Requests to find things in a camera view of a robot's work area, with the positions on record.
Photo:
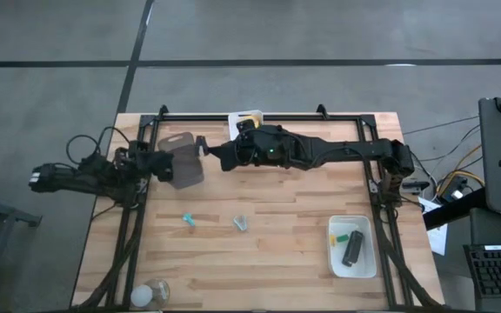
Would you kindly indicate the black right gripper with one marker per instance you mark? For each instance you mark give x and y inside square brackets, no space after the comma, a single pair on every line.
[239,156]

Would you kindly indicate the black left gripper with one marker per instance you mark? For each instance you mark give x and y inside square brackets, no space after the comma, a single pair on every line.
[159,165]

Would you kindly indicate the yellow tape roll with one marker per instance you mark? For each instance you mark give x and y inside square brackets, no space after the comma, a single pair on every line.
[257,119]

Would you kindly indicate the small teal stapler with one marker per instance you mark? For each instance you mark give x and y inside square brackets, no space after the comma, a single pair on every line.
[189,220]

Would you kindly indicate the small clear plastic piece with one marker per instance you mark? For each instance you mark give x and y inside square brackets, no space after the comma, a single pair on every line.
[241,224]

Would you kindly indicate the green mini stapler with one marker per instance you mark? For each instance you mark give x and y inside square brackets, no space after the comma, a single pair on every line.
[342,237]

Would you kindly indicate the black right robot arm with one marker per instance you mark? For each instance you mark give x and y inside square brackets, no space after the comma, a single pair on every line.
[342,150]

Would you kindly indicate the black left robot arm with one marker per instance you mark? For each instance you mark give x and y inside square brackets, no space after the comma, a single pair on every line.
[81,180]

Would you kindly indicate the grey translucent plastic bin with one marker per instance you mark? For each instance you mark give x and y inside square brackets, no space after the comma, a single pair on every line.
[187,171]

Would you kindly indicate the small white plastic bin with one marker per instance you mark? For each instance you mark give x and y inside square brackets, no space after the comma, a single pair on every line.
[234,126]

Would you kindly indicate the clear jar with white lid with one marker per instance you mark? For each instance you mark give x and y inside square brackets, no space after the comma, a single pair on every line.
[142,295]

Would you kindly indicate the large white plastic bin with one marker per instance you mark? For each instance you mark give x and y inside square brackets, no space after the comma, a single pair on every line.
[363,265]

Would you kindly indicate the white paper sheet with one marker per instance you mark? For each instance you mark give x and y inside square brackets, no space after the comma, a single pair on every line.
[437,239]

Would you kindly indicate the black desk bar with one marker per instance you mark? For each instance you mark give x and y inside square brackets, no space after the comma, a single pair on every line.
[450,211]

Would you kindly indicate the black power brick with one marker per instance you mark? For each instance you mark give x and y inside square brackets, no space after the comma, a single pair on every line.
[456,191]

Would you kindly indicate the dark grey desk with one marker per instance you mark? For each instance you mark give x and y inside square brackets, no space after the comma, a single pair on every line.
[494,226]

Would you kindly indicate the black keyboard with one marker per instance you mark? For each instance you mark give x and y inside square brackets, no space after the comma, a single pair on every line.
[498,269]

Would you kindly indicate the black frame clamp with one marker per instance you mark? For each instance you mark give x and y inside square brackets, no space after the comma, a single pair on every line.
[322,110]
[163,110]

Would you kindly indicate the black aluminium table frame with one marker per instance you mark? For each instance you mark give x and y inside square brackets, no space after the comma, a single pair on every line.
[302,117]

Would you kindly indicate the small black camera device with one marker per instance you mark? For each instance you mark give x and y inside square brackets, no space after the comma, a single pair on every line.
[416,186]

